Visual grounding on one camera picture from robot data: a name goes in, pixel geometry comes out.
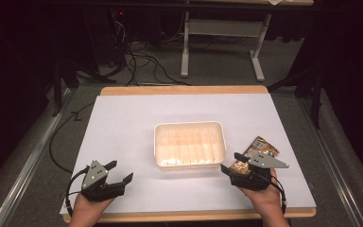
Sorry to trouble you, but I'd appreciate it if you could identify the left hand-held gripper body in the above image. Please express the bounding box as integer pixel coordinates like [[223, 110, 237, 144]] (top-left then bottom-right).
[[80, 159, 127, 203]]

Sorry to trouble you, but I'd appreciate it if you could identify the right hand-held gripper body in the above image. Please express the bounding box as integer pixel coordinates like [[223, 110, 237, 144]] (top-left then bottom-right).
[[230, 152, 290, 192]]

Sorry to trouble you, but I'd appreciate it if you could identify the golden snack packet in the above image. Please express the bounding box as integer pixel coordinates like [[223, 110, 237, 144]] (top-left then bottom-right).
[[229, 135, 281, 176]]

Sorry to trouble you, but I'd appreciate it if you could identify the white plastic tray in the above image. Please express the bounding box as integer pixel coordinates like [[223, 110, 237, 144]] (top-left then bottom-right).
[[153, 120, 228, 171]]

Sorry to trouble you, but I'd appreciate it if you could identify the person's left hand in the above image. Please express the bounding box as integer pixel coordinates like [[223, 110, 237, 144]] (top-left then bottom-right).
[[73, 192, 114, 219]]

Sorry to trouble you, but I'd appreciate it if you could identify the person's right hand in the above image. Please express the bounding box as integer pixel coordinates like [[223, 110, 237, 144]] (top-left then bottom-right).
[[237, 168, 282, 214]]

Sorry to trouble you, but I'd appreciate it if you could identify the white table mat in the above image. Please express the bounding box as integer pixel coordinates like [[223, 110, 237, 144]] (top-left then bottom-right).
[[59, 93, 317, 216]]

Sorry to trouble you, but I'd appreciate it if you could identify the black metal stand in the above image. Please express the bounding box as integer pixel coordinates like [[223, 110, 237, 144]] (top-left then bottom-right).
[[50, 58, 118, 118], [267, 66, 325, 131]]

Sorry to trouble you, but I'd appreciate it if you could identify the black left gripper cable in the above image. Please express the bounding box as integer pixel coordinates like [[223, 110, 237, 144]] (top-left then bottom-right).
[[64, 166, 90, 218]]

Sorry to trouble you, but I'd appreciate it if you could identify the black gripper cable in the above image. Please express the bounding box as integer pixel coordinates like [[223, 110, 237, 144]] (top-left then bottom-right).
[[64, 166, 90, 218], [254, 170, 288, 216]]

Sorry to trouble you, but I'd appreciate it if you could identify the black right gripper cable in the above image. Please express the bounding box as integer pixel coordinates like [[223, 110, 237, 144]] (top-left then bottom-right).
[[254, 170, 288, 216]]

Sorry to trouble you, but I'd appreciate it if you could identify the black floor cable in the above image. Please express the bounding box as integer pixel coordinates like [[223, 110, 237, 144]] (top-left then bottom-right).
[[48, 101, 96, 175]]

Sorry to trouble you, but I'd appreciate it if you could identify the silver metal floor rail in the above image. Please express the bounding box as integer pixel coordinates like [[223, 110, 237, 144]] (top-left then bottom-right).
[[0, 88, 78, 227], [297, 96, 363, 227]]

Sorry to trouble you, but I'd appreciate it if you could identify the tangle of black floor cables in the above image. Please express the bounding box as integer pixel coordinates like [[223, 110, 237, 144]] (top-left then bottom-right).
[[106, 18, 193, 87]]

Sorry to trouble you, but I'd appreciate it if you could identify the white metal desk frame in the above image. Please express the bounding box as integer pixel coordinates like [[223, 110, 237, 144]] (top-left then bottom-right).
[[180, 10, 272, 83]]

